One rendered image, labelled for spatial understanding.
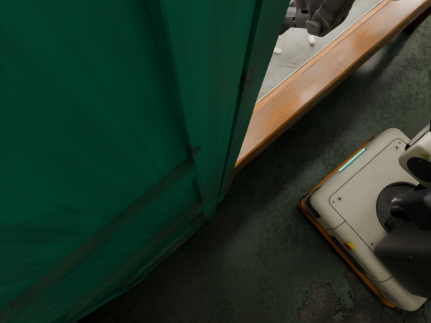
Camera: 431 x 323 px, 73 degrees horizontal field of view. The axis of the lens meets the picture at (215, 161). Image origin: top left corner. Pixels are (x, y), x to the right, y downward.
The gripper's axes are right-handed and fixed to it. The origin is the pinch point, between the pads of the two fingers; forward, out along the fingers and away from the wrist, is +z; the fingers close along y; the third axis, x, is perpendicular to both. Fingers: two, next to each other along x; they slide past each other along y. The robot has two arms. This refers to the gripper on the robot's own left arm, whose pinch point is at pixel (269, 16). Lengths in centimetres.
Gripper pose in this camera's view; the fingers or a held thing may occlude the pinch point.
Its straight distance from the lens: 110.9
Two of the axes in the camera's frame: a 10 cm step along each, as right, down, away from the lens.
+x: 4.1, 6.5, 6.4
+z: -5.3, -4.0, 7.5
